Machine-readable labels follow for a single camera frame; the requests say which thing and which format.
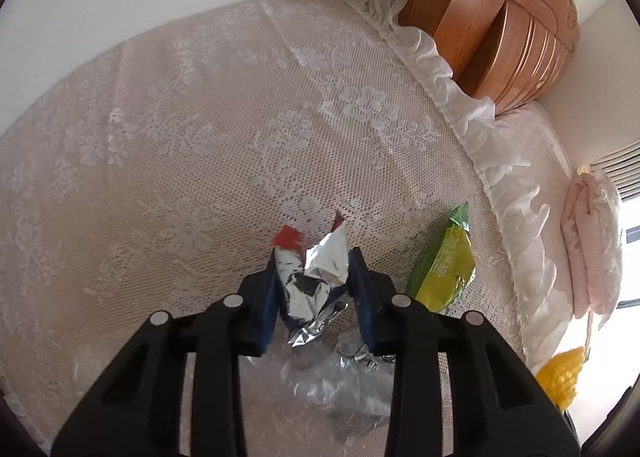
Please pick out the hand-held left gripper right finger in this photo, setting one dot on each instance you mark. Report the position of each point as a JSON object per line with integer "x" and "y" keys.
{"x": 365, "y": 307}

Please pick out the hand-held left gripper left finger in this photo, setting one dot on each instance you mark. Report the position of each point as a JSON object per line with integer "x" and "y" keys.
{"x": 266, "y": 309}

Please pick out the silver red foil wrapper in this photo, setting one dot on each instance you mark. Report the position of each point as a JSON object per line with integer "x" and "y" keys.
{"x": 320, "y": 267}

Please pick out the yellow foam fruit net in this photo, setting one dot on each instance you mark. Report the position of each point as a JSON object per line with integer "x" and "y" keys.
{"x": 560, "y": 377}

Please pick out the clear plastic bag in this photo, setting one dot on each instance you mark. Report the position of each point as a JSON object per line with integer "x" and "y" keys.
{"x": 330, "y": 387}

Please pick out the green yellow snack packet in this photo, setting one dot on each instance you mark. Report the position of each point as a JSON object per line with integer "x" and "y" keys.
{"x": 445, "y": 267}

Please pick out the white lace tablecloth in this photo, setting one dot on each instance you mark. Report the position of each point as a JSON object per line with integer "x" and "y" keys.
{"x": 200, "y": 137}

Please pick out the bed with pink sheet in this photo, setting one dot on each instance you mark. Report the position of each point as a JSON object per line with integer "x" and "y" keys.
{"x": 540, "y": 137}

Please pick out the grey pleated curtain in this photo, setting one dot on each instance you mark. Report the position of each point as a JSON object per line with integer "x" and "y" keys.
{"x": 620, "y": 167}

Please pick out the carved wooden headboard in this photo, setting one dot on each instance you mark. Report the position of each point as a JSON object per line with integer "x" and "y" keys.
{"x": 465, "y": 2}

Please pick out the dark window frame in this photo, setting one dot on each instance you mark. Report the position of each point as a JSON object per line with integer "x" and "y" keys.
{"x": 634, "y": 234}

